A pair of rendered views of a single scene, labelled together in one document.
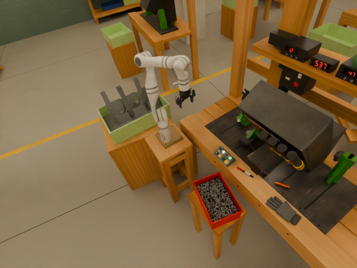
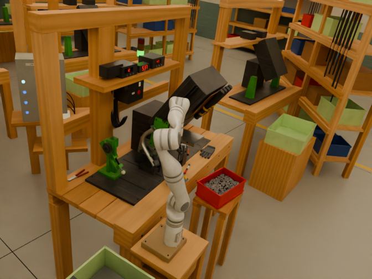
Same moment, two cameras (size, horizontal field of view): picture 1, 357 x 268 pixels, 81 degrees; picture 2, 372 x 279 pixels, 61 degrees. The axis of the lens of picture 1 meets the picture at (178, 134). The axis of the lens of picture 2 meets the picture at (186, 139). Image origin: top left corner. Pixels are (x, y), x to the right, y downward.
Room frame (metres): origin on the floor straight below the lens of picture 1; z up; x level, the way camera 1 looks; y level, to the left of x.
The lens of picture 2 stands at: (2.00, 1.11, 2.21)
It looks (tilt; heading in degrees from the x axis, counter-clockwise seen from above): 28 degrees down; 231
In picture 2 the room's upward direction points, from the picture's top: 8 degrees clockwise
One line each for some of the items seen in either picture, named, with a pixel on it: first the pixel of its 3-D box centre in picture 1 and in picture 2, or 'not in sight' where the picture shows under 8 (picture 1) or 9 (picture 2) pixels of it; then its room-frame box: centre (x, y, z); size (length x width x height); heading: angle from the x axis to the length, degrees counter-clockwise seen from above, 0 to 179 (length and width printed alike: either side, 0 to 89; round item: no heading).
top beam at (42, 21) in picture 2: not in sight; (132, 15); (0.97, -0.93, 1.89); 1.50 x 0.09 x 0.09; 25
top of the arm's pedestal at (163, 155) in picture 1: (168, 142); (170, 247); (1.20, 0.11, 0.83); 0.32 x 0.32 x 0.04; 23
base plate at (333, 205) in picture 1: (271, 154); (156, 158); (0.84, -0.66, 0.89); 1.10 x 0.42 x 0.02; 25
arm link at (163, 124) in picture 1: (161, 118); (176, 206); (1.19, 0.11, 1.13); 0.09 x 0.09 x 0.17; 4
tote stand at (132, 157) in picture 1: (144, 144); not in sight; (1.59, 0.41, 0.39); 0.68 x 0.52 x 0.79; 105
